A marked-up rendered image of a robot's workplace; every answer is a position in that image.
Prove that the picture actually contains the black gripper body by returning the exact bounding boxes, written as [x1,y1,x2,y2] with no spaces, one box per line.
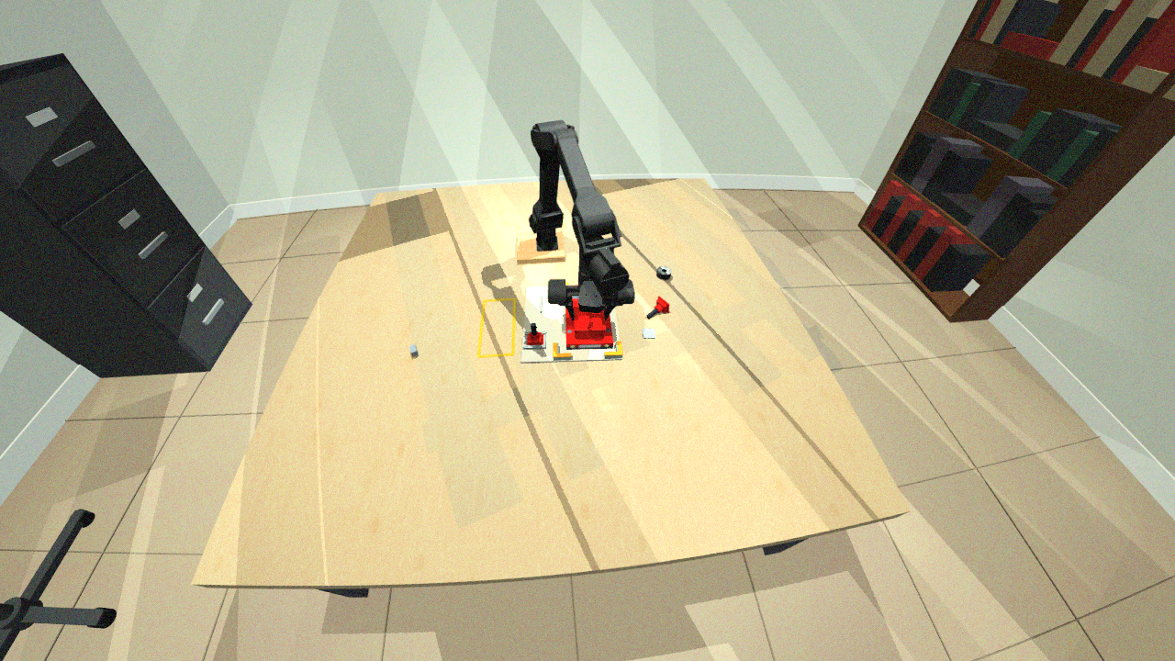
[548,263,635,304]

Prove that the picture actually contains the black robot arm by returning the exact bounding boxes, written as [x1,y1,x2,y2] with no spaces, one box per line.
[529,120,630,313]

